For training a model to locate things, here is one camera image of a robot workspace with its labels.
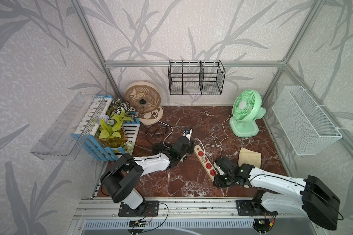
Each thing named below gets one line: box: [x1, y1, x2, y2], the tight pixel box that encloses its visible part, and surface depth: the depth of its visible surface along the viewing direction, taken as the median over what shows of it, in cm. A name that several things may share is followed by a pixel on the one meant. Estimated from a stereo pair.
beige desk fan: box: [124, 81, 164, 125], surface depth 96 cm
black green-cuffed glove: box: [151, 141, 178, 160], surface depth 69 cm
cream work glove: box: [238, 147, 262, 169], surface depth 93 cm
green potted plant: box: [98, 97, 136, 153], surface depth 84 cm
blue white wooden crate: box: [70, 94, 141, 162], surface depth 82 cm
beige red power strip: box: [193, 144, 218, 182], surface depth 88 cm
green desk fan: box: [229, 89, 267, 138], surface depth 93 cm
